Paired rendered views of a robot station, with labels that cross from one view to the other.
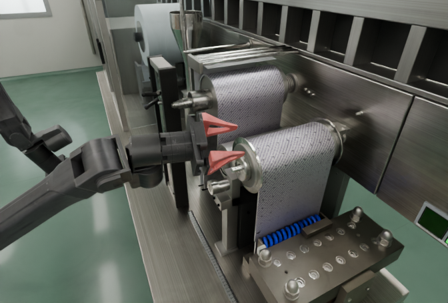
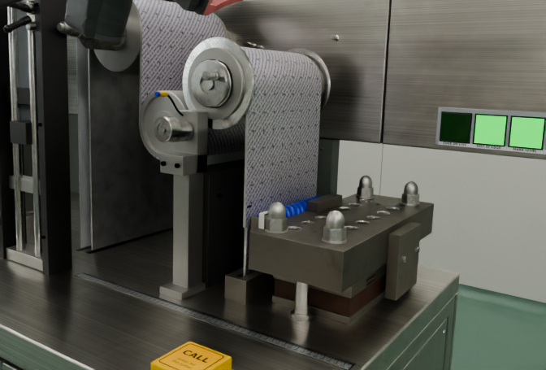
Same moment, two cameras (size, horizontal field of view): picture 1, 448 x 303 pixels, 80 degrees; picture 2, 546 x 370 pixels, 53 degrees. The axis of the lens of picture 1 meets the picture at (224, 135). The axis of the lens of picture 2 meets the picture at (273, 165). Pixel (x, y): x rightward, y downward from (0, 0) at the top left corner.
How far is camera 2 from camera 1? 0.59 m
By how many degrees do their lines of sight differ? 36
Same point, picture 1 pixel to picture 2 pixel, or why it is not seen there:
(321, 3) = not seen: outside the picture
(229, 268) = (205, 305)
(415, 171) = (417, 77)
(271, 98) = not seen: hidden behind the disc
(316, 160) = (305, 87)
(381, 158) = (374, 84)
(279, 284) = (312, 238)
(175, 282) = (113, 337)
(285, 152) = (269, 59)
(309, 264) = not seen: hidden behind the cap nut
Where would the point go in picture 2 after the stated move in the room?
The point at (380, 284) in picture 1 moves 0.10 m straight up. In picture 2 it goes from (424, 274) to (428, 224)
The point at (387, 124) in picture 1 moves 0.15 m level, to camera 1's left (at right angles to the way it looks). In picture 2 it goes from (371, 37) to (309, 31)
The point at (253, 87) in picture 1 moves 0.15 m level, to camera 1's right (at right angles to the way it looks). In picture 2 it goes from (185, 18) to (253, 23)
